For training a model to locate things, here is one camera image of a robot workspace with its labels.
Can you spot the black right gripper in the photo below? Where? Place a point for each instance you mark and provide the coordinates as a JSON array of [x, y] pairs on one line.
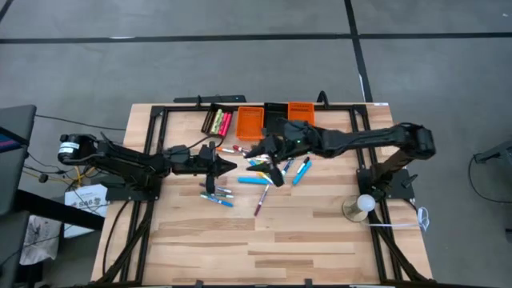
[[296, 140]]

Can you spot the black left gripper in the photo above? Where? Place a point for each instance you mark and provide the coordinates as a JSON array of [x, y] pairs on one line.
[[210, 166]]

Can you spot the light blue highlighter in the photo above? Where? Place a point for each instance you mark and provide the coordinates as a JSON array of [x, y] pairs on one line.
[[302, 173], [250, 181]]

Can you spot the green capped white marker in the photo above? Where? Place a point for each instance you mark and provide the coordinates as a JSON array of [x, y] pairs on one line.
[[220, 195]]

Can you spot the light blue capped white marker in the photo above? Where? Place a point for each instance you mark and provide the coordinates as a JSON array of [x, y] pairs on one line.
[[218, 201]]

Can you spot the pink highlighter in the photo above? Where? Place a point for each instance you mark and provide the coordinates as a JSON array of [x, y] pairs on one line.
[[227, 125]]

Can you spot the lime green highlighter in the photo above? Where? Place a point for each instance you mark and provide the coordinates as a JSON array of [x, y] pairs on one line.
[[214, 124]]

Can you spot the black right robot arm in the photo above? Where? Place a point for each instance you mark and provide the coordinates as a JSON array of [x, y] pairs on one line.
[[380, 136]]

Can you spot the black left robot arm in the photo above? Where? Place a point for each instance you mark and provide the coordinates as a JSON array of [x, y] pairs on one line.
[[120, 160]]

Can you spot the orange capped white marker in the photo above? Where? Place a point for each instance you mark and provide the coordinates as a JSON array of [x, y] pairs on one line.
[[226, 150]]

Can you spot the short light blue capped marker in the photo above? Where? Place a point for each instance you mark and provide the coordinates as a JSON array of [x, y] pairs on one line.
[[252, 162]]

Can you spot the yellow capped white marker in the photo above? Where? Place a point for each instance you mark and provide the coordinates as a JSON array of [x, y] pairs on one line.
[[261, 174]]

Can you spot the red capped white marker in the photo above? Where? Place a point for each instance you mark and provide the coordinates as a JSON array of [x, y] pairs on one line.
[[240, 149]]

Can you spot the orange plastic mesh basket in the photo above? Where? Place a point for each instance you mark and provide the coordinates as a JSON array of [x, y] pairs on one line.
[[301, 112], [250, 124]]

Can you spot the black plastic mesh basket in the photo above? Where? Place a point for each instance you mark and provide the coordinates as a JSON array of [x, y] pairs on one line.
[[276, 112], [206, 128]]

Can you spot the purple capped Expo marker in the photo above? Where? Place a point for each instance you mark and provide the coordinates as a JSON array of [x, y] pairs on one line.
[[262, 200]]

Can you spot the black power strip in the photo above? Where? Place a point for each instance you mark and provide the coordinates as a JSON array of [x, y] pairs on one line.
[[208, 99]]

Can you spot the white bulb brass lamp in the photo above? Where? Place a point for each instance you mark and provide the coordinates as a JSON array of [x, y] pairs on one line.
[[366, 202]]

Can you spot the white printed paper sheet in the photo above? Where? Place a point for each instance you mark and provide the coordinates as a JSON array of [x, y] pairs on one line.
[[86, 208]]

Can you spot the black beam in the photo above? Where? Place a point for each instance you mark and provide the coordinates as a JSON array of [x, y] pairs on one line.
[[52, 208]]

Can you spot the white crumpled cloth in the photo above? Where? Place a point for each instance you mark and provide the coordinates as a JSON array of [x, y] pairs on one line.
[[40, 240]]

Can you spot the black chair base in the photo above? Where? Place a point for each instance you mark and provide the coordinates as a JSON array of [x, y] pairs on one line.
[[498, 152]]

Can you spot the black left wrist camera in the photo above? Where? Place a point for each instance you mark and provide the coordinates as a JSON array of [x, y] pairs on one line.
[[179, 154]]

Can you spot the black aluminium table frame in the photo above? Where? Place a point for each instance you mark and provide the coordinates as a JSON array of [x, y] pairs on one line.
[[180, 108]]

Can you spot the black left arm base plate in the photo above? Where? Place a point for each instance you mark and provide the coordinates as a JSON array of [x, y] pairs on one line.
[[120, 194]]

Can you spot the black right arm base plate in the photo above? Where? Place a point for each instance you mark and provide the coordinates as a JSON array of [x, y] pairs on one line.
[[400, 188]]

